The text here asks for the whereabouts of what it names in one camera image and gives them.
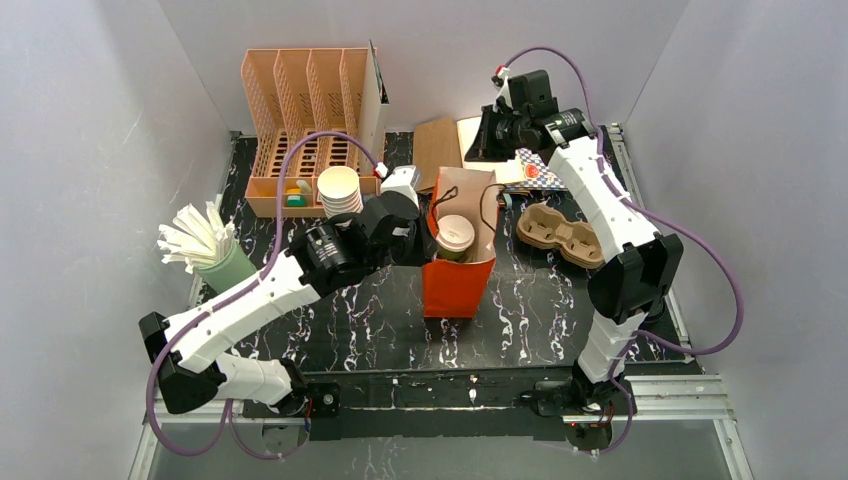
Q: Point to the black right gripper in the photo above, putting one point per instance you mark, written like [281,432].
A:
[488,139]

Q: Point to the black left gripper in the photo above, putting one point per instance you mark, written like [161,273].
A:
[416,240]

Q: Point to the brown pulp cup carrier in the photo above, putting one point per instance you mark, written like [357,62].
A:
[545,228]

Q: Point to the green white paper coffee cup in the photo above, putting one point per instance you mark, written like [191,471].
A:
[454,255]

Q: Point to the white plastic cup lid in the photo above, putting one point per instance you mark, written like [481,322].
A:
[455,232]

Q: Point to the orange paper bag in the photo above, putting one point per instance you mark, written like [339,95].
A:
[450,289]

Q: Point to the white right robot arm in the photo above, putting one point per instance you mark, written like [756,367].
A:
[639,262]

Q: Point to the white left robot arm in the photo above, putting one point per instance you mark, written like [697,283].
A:
[190,350]

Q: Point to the blue checkered paper bag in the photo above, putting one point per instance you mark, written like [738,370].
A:
[537,175]

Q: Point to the stack of white paper cups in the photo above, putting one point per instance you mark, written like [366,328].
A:
[339,191]

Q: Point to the green stamp box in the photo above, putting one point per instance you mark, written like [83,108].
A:
[296,201]

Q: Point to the translucent white bottle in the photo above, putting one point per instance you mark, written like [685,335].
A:
[304,187]

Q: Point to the white wrapped straws bundle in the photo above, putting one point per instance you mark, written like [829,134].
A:
[196,239]

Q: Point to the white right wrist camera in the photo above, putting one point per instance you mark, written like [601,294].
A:
[501,82]

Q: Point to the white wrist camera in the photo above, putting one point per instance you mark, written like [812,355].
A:
[501,82]
[405,180]

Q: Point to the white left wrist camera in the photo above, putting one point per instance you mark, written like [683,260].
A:
[405,180]

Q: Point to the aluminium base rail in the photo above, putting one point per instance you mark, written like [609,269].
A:
[662,397]

